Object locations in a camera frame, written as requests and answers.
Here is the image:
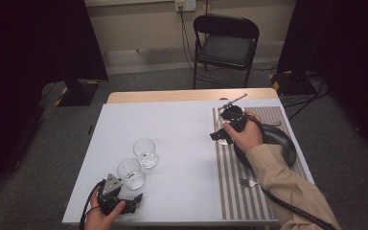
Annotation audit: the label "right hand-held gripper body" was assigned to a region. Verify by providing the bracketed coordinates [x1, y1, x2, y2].
[218, 92, 249, 133]

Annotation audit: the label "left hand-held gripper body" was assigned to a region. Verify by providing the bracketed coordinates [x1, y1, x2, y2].
[97, 172, 127, 216]

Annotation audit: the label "person's right hand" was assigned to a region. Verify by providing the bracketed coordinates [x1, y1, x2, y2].
[222, 110, 266, 155]

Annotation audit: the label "person's left hand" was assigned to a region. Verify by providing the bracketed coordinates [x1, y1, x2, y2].
[83, 188, 127, 230]

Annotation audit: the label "white table sheet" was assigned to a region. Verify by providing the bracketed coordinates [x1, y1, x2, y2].
[61, 98, 316, 225]

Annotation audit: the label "silver fork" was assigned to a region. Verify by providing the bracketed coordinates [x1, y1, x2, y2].
[238, 176, 262, 190]

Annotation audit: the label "black round plate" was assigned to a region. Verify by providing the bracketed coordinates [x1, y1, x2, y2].
[233, 122, 298, 171]

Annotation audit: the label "striped grey placemat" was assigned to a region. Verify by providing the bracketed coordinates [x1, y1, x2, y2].
[211, 105, 315, 221]

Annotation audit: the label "black stand base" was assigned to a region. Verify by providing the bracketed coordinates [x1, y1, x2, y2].
[267, 69, 317, 97]
[53, 79, 101, 107]

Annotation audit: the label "black folding chair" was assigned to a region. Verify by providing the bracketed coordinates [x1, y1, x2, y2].
[192, 12, 261, 90]

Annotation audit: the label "black curtain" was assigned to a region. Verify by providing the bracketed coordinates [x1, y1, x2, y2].
[277, 0, 368, 156]
[0, 0, 109, 205]

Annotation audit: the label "left hand-held gripper black cable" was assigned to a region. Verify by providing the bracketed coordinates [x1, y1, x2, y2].
[79, 179, 107, 230]

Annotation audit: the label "black floor cables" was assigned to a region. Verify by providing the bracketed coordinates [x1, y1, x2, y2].
[252, 62, 332, 123]

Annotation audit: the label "black wall cable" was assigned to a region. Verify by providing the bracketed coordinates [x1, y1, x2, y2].
[177, 5, 224, 87]

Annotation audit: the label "white wall power outlet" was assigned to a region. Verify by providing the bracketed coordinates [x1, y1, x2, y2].
[174, 0, 197, 13]

